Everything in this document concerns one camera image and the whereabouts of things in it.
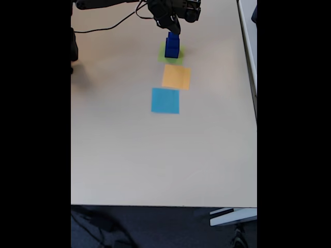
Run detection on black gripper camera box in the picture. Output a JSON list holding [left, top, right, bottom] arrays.
[[177, 0, 202, 23]]

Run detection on black floor cable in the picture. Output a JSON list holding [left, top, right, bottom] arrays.
[[71, 206, 135, 248]]

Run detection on orange paper square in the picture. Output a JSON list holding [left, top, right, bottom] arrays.
[[161, 64, 191, 90]]

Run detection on medium blue cube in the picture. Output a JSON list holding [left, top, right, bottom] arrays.
[[165, 36, 180, 50]]

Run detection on green paper square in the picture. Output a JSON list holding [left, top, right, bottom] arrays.
[[157, 41, 186, 65]]

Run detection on black camera cable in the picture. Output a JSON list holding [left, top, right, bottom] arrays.
[[73, 0, 156, 34]]

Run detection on light blue paper square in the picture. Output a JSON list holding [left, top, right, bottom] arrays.
[[151, 87, 180, 115]]

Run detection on large blue cube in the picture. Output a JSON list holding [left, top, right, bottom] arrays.
[[164, 38, 180, 59]]

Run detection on white table foot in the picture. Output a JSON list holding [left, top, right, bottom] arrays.
[[208, 207, 258, 227]]

